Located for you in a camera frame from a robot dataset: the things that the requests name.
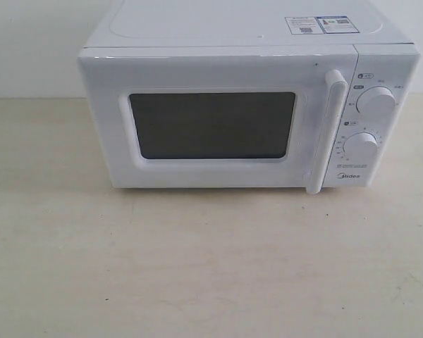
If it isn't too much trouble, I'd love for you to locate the white microwave door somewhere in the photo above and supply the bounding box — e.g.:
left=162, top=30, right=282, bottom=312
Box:
left=78, top=45, right=358, bottom=194

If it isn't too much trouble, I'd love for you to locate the white microwave oven body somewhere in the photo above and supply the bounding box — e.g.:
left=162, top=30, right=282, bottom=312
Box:
left=81, top=1, right=419, bottom=192

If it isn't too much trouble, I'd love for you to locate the lower white timer knob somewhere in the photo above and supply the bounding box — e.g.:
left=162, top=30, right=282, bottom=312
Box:
left=343, top=132, right=379, bottom=161

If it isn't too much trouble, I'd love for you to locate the upper white control knob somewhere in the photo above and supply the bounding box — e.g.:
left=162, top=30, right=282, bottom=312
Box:
left=356, top=87, right=397, bottom=118

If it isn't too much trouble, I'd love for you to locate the blue white label sticker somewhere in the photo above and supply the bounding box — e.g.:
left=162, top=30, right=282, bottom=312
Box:
left=285, top=15, right=360, bottom=35

